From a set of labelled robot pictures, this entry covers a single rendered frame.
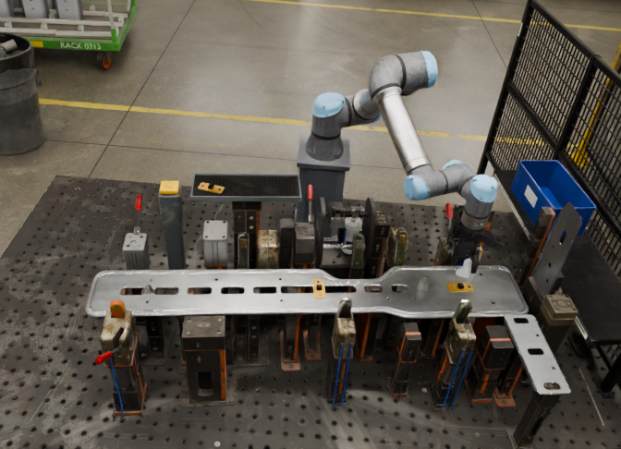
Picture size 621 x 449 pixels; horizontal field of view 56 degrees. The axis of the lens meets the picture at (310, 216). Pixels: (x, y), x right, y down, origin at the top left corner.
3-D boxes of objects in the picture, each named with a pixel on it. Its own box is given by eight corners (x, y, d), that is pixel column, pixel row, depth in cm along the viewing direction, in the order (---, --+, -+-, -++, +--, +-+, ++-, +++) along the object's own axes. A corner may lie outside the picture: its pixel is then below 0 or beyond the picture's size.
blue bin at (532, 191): (541, 237, 211) (554, 209, 203) (509, 188, 235) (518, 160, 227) (584, 236, 214) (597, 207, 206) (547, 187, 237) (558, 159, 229)
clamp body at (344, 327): (322, 408, 188) (332, 337, 167) (319, 376, 198) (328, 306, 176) (351, 407, 189) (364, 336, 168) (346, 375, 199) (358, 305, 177)
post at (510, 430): (517, 459, 179) (546, 404, 161) (504, 427, 187) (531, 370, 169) (536, 458, 180) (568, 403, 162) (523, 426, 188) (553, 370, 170)
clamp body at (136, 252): (130, 328, 208) (116, 252, 186) (135, 304, 217) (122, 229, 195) (158, 327, 209) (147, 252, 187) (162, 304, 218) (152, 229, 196)
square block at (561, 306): (520, 384, 201) (554, 313, 178) (512, 365, 207) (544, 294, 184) (542, 383, 201) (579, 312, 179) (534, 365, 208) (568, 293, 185)
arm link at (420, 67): (332, 102, 232) (397, 48, 181) (366, 97, 237) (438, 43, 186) (339, 131, 231) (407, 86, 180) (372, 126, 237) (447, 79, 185)
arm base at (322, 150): (306, 139, 240) (308, 117, 234) (343, 142, 240) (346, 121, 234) (304, 159, 228) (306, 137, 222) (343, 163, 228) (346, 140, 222)
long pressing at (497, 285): (80, 323, 172) (79, 321, 171) (96, 270, 189) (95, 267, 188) (532, 316, 186) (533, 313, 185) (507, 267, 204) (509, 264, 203)
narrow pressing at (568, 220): (544, 302, 190) (581, 220, 169) (530, 276, 199) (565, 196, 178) (546, 302, 190) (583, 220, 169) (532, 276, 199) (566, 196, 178)
